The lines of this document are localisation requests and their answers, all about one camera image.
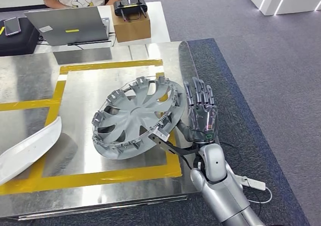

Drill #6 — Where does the black carry case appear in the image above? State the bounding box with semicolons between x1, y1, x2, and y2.
0;17;40;57

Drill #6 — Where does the brown cardboard box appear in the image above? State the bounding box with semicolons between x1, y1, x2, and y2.
110;5;152;43

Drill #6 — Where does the grey plastic wheel hubcap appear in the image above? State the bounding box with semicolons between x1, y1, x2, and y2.
91;76;187;160

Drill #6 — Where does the grey laptop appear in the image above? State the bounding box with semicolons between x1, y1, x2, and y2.
24;6;111;47

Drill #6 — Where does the steel workbench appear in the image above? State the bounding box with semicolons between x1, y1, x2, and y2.
0;40;221;220

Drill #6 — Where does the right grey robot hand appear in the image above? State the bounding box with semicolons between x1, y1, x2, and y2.
176;77;219;144

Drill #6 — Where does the black remote controller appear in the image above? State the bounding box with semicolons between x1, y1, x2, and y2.
113;0;148;22

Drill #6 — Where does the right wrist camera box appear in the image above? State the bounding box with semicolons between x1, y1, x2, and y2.
150;126;170;143

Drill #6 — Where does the white power strip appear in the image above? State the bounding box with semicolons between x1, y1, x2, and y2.
235;174;266;192

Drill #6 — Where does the thin black cable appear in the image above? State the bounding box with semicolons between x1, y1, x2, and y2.
220;141;261;215

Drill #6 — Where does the white cable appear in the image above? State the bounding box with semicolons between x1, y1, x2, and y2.
247;186;273;204

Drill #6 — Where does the white plastic body part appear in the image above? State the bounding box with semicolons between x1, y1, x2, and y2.
0;116;62;186

